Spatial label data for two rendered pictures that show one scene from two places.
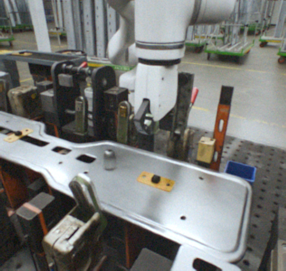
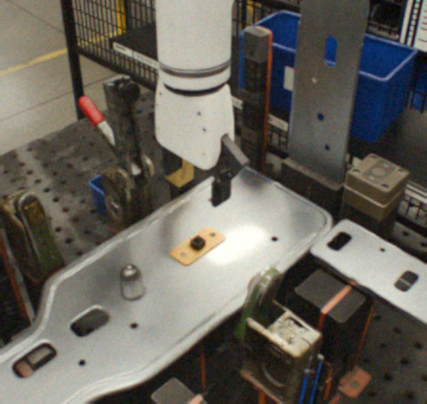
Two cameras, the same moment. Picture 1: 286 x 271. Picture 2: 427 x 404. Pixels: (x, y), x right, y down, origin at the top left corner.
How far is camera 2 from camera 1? 63 cm
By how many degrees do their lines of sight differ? 61
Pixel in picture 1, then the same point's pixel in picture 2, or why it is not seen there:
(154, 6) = (225, 22)
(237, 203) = (267, 187)
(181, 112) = (129, 141)
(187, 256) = (324, 251)
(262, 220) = not seen: hidden behind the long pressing
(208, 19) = not seen: hidden behind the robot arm
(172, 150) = (135, 205)
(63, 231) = (292, 333)
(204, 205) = (262, 214)
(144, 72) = (219, 103)
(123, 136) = (52, 252)
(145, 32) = (215, 54)
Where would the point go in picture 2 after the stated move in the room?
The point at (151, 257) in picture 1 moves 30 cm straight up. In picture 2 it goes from (308, 286) to (336, 103)
